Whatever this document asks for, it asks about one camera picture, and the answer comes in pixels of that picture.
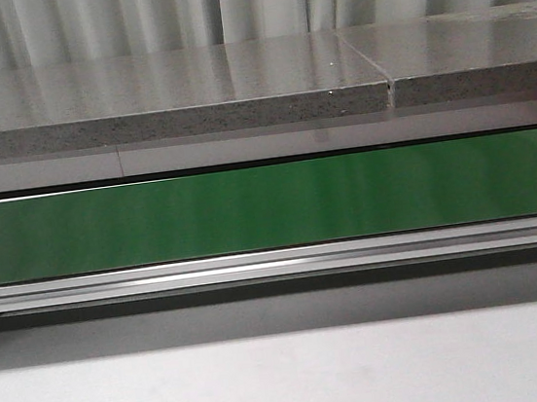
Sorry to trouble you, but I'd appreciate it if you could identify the grey stone countertop slab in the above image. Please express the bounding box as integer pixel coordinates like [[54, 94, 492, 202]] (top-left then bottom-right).
[[0, 32, 389, 160]]

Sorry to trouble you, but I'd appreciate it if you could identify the green conveyor belt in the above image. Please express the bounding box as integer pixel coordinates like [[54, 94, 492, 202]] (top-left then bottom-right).
[[0, 128, 537, 284]]

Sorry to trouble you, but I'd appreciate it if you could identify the aluminium conveyor side rail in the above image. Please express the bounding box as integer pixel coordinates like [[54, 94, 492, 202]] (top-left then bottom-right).
[[0, 216, 537, 316]]

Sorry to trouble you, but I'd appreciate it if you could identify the grey stone slab right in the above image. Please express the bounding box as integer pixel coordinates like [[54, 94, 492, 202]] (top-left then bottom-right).
[[337, 1, 537, 112]]

